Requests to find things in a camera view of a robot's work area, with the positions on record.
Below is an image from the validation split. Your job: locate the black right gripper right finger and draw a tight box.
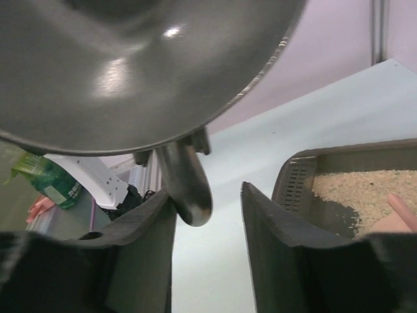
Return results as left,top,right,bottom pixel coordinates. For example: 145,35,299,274
241,182,416,312

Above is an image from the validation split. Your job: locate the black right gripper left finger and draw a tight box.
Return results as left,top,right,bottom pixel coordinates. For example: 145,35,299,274
1,190,177,312

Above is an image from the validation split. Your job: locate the silver metal scoop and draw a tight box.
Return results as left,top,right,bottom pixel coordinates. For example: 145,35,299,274
1,1,307,226

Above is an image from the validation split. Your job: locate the pink cat litter bag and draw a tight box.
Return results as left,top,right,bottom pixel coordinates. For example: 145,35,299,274
371,194,416,233

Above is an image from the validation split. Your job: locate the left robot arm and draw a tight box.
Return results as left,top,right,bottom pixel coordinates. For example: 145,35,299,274
45,154,162,221

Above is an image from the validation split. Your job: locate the brown litter box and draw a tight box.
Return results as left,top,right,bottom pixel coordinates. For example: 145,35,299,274
272,139,416,239

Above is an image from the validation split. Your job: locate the aluminium frame post right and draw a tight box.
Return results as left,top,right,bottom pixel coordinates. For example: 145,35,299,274
370,0,390,66

